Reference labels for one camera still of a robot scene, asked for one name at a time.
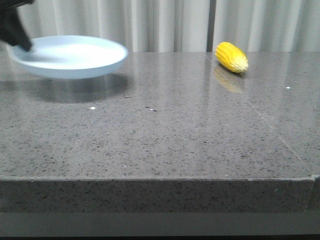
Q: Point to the light blue round plate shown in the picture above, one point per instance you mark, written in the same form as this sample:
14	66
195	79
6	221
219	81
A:
70	56

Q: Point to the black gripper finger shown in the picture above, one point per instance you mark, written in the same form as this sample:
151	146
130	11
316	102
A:
11	29

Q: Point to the grey pleated curtain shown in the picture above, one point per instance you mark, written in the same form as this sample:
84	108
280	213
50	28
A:
182	25

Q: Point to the yellow corn cob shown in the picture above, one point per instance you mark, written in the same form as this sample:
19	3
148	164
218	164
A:
232	57

